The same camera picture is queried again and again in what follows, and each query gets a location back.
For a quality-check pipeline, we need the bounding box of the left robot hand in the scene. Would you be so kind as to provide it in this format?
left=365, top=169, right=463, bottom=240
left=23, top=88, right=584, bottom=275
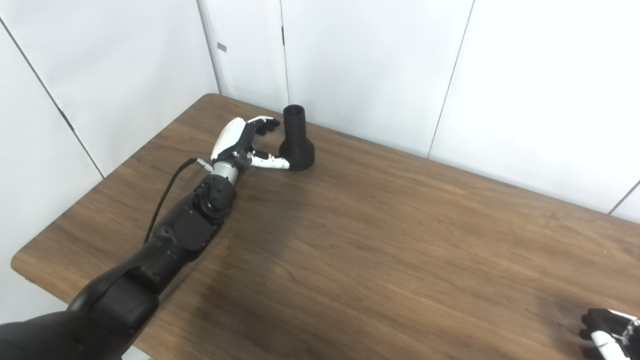
left=210, top=116, right=291, bottom=173

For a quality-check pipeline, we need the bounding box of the black flared nozzle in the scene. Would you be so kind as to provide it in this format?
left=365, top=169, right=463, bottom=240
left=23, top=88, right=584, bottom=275
left=278, top=104, right=316, bottom=172

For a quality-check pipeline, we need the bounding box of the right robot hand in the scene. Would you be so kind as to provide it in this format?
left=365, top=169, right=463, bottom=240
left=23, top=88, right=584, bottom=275
left=580, top=308, right=640, bottom=360

